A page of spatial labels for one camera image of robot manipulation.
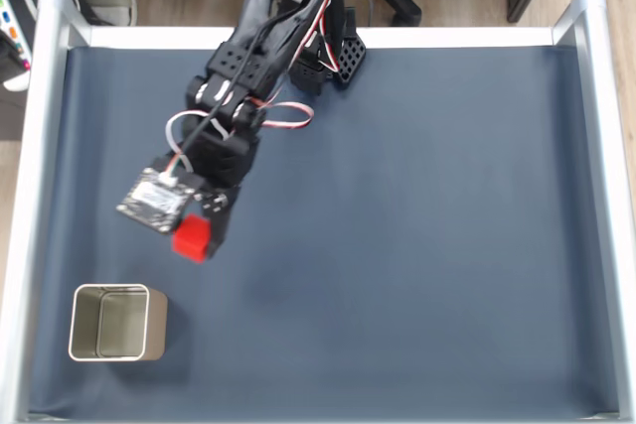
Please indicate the red cube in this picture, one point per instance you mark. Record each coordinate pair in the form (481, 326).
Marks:
(191, 238)

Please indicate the square metal tin container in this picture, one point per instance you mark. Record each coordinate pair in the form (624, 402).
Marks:
(116, 325)

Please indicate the dark blue table mat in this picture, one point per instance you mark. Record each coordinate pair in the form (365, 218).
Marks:
(397, 245)

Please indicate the pale fabric object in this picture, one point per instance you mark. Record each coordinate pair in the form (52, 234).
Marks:
(116, 4)

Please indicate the white box with coloured labels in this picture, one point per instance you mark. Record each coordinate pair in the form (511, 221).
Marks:
(12, 46)

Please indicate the camera circuit board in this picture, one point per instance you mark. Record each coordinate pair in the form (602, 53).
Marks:
(154, 198)

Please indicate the silver white table frame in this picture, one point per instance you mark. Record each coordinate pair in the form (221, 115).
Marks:
(45, 96)

